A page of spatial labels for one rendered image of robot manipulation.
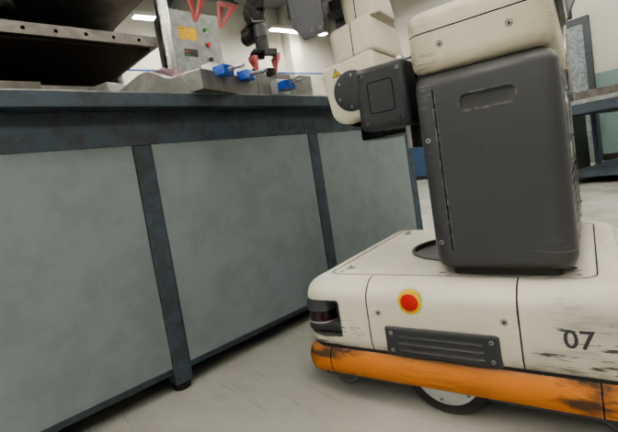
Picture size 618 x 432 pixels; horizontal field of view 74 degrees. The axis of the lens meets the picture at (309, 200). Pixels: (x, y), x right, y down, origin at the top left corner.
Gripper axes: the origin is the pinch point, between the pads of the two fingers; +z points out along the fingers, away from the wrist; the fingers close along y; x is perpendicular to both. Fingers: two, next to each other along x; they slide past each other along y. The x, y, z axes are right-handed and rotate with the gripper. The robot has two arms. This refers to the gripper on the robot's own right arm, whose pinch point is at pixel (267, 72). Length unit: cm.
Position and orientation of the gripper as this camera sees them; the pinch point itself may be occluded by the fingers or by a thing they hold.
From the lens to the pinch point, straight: 183.1
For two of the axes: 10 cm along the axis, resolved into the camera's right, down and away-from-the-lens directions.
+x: 4.3, -0.3, -9.0
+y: -8.8, 1.8, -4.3
